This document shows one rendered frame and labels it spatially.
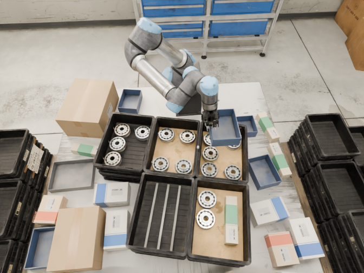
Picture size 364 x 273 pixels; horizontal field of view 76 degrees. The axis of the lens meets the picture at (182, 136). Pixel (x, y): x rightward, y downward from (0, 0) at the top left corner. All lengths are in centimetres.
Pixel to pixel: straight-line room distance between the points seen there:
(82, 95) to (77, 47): 213
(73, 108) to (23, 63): 229
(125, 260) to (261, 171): 100
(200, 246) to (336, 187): 130
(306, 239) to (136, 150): 111
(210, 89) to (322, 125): 156
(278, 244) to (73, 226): 110
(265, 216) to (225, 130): 54
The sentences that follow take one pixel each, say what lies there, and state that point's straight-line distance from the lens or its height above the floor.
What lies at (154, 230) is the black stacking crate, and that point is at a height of 83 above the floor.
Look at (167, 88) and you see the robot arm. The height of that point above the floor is 137.
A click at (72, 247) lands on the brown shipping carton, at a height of 86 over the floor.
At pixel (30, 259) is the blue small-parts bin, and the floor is 74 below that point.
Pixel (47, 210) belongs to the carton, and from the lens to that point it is 162.
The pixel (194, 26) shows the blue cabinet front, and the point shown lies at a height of 47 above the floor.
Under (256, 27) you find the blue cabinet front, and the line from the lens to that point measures 336.
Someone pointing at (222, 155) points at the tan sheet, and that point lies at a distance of 151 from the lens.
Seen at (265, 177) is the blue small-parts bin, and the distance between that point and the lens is 166.
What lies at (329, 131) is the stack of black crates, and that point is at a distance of 236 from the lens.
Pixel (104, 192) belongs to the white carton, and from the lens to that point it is 151.
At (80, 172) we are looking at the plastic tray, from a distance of 172.
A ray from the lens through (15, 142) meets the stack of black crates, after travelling 239.
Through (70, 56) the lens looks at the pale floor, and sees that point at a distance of 381.
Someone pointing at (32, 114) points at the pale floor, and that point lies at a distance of 325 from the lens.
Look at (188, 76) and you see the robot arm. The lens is 106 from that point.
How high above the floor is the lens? 215
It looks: 57 degrees down
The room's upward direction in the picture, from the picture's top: straight up
